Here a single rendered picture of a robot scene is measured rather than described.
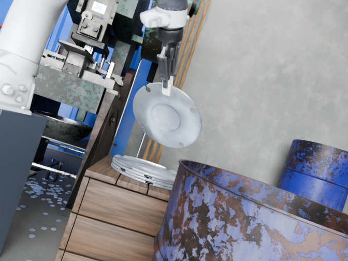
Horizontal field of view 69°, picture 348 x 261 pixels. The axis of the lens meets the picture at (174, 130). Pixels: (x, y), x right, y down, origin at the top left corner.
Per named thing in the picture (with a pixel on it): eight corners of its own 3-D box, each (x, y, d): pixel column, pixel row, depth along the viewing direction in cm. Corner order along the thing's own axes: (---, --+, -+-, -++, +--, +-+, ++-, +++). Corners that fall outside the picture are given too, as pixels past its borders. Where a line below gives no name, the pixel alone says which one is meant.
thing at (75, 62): (77, 74, 119) (87, 48, 120) (47, 64, 117) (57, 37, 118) (88, 83, 144) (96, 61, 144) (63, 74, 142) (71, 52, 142)
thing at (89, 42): (103, 53, 142) (106, 44, 142) (68, 40, 140) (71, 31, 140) (106, 60, 158) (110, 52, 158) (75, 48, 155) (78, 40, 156)
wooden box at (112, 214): (171, 318, 75) (208, 207, 76) (45, 285, 72) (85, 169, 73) (163, 252, 115) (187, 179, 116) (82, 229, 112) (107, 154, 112)
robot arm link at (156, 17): (192, 4, 72) (190, 24, 76) (153, -3, 75) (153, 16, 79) (174, 16, 63) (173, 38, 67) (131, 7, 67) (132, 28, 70)
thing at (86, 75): (112, 91, 136) (116, 81, 136) (28, 61, 130) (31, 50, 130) (117, 97, 166) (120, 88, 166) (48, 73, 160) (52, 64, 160)
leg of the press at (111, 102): (85, 222, 119) (146, 43, 121) (60, 215, 118) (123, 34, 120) (108, 179, 211) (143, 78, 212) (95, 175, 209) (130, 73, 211)
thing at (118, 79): (122, 85, 149) (128, 69, 149) (95, 75, 146) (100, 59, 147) (123, 87, 155) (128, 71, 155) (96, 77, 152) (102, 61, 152)
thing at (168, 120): (157, 152, 110) (157, 151, 111) (214, 141, 92) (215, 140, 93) (119, 96, 100) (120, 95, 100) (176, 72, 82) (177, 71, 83)
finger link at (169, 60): (175, 46, 77) (173, 48, 76) (171, 80, 84) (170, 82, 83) (163, 44, 78) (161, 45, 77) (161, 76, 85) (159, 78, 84)
